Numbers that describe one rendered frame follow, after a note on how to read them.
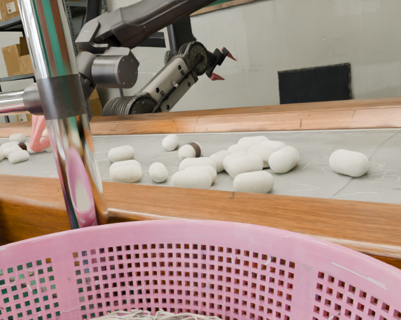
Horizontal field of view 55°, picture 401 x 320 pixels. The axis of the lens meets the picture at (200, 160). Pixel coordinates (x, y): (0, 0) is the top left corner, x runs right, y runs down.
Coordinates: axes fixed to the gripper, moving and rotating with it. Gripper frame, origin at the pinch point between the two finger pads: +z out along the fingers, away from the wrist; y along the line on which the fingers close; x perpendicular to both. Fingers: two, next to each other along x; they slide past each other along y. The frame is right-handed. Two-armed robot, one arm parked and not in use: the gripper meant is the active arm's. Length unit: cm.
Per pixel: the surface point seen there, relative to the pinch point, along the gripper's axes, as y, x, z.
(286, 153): 44.9, -2.4, 2.5
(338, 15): -5, 110, -176
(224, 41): -81, 111, -172
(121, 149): 21.8, -1.1, 1.3
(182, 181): 38.6, -6.8, 8.7
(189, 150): 32.3, -0.8, 1.2
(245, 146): 39.0, -0.2, 0.2
